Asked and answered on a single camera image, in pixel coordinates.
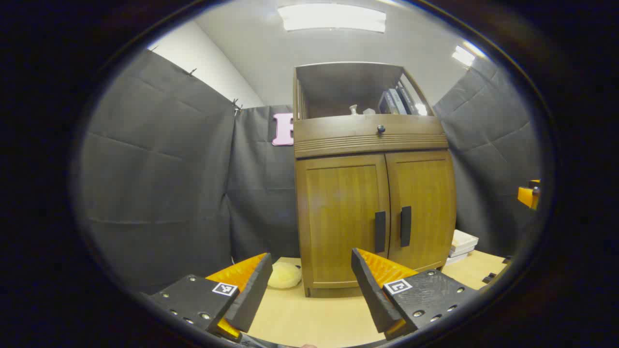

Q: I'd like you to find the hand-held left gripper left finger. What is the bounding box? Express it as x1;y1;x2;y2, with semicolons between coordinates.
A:
145;252;274;341

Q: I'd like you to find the white book with yellow patch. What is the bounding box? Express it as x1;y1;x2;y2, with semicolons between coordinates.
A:
452;230;479;248

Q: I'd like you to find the black backdrop cloth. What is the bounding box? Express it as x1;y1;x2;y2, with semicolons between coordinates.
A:
80;48;542;295

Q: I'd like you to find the black door handle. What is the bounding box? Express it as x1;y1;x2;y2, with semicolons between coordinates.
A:
400;206;412;247
375;211;386;253

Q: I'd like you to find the wooden shoe cabinet door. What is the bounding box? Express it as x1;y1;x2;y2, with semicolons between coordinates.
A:
304;155;390;283
385;150;456;272

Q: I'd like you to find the pale yellow sponge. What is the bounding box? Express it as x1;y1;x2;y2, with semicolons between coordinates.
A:
267;262;303;290

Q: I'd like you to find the light grey book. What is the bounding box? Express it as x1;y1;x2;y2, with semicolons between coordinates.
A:
387;88;408;116

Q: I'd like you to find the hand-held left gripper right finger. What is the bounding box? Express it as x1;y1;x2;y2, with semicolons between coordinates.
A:
351;248;482;340

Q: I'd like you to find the wooden double-door shoe cabinet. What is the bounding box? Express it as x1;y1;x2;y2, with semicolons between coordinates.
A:
293;62;457;298

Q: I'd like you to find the large ceiling light panel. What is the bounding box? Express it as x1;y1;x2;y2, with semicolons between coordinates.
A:
277;4;387;33

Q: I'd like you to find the wooden cabinet drawer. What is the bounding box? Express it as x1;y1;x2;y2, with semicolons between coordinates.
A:
294;115;449;159

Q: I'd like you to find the small ceiling light panel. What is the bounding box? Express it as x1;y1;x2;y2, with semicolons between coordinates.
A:
452;43;486;67

